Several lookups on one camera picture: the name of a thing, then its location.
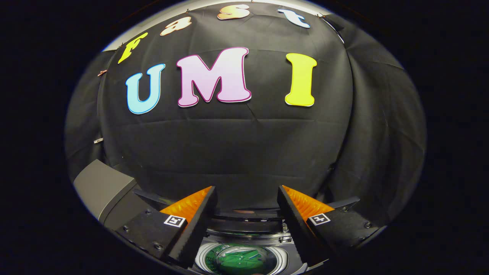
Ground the green polo shirt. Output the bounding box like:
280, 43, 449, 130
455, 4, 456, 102
206, 244, 277, 274

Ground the grey box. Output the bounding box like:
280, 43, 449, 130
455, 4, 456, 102
73, 159, 138, 222

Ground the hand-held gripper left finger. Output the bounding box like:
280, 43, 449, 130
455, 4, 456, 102
114, 186, 217, 269

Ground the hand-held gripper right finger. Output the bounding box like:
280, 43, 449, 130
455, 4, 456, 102
277, 185, 382, 269

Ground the dark washing machine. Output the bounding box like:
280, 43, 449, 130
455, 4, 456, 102
132, 189, 361, 275

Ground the black backdrop cloth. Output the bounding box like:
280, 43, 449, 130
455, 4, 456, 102
64, 3, 427, 230

